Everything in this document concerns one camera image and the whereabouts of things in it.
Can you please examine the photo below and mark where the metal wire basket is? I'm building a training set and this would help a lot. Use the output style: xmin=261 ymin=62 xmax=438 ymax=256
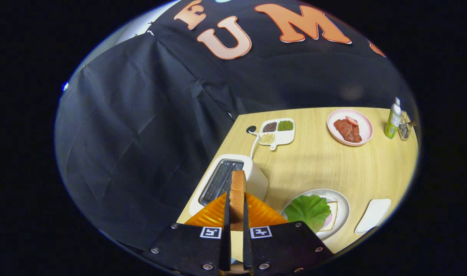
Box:
xmin=398 ymin=111 xmax=417 ymax=141

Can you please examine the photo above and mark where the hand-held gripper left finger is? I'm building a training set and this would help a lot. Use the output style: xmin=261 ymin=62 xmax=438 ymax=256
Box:
xmin=143 ymin=193 xmax=232 ymax=276

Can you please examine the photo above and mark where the toasted bread slice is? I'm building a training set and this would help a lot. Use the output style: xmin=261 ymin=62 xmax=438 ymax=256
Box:
xmin=229 ymin=170 xmax=247 ymax=232

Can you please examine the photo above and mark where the white bread slice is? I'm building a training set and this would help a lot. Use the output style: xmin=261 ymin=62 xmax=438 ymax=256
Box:
xmin=320 ymin=201 xmax=338 ymax=232

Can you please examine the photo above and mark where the black backdrop cloth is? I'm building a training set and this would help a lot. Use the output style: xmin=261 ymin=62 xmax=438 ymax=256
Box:
xmin=54 ymin=0 xmax=418 ymax=251

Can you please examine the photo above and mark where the green lettuce leaf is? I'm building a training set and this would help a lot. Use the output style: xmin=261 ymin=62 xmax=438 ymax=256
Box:
xmin=284 ymin=195 xmax=332 ymax=233

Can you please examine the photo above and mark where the pink round plate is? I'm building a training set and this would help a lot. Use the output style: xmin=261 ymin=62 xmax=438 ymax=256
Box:
xmin=327 ymin=108 xmax=373 ymax=147

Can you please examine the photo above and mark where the white round plate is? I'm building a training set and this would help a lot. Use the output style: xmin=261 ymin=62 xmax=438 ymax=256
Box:
xmin=281 ymin=189 xmax=350 ymax=241

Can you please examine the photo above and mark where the white square plate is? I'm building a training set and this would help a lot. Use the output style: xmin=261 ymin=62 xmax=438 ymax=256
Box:
xmin=355 ymin=199 xmax=392 ymax=235

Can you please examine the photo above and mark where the green label metal bottle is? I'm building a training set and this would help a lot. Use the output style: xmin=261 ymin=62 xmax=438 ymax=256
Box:
xmin=384 ymin=97 xmax=402 ymax=139

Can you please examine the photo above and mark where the brown meat slice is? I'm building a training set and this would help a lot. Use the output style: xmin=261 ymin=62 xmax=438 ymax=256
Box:
xmin=333 ymin=118 xmax=362 ymax=143

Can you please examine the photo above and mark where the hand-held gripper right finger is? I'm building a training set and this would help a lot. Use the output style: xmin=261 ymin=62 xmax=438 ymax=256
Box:
xmin=243 ymin=193 xmax=333 ymax=276

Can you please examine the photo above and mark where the white toaster cable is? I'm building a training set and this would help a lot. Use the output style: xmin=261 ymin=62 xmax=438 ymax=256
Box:
xmin=246 ymin=126 xmax=260 ymax=159

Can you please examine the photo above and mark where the cream white toaster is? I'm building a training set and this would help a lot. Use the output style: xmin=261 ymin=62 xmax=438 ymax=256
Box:
xmin=188 ymin=154 xmax=269 ymax=216

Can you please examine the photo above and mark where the white divided seasoning tray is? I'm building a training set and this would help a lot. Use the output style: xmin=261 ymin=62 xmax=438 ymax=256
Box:
xmin=258 ymin=118 xmax=295 ymax=151

